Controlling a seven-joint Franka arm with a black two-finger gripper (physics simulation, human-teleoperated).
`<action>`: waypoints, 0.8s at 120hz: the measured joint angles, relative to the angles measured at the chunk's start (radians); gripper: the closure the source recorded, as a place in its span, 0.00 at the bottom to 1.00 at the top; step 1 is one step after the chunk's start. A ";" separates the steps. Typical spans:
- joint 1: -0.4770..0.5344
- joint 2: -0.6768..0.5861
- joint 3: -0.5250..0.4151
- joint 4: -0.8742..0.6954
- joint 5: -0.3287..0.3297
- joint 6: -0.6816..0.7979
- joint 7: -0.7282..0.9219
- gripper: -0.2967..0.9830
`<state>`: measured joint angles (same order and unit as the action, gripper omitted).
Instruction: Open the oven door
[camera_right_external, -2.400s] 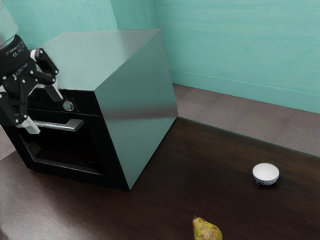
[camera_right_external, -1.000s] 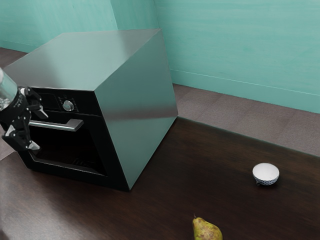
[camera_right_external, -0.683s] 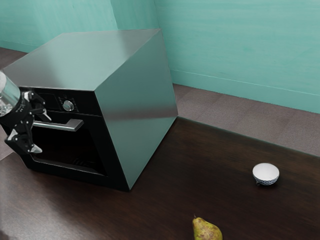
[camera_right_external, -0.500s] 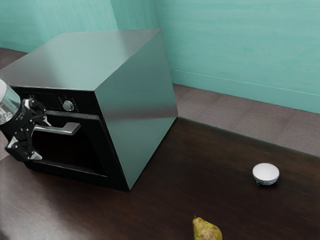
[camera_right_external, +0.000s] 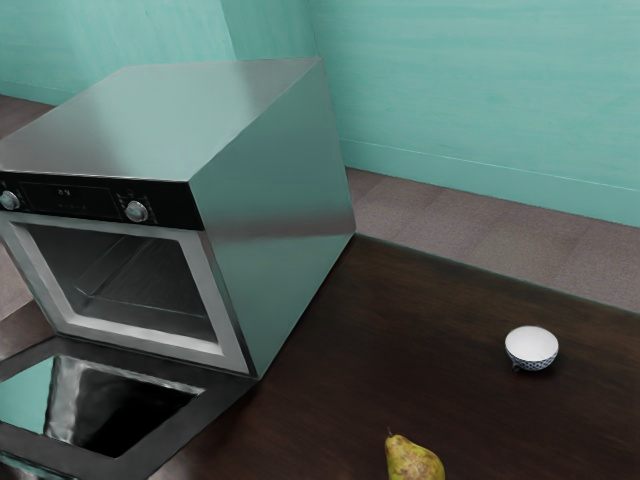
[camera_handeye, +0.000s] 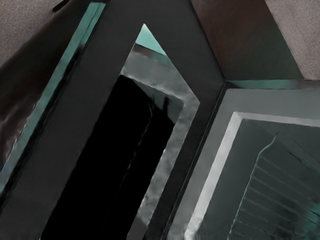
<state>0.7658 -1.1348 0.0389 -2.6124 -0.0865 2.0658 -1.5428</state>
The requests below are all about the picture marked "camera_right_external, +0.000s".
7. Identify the stainless steel oven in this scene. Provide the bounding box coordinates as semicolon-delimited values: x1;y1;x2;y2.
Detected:
0;56;358;380

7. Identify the white bowl with blue pattern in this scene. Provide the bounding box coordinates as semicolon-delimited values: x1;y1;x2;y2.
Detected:
503;325;560;374

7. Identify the yellow-green pear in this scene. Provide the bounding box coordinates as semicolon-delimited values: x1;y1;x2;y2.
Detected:
383;426;446;480

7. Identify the open black glass oven door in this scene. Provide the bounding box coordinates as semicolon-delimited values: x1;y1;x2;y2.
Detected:
0;334;261;480

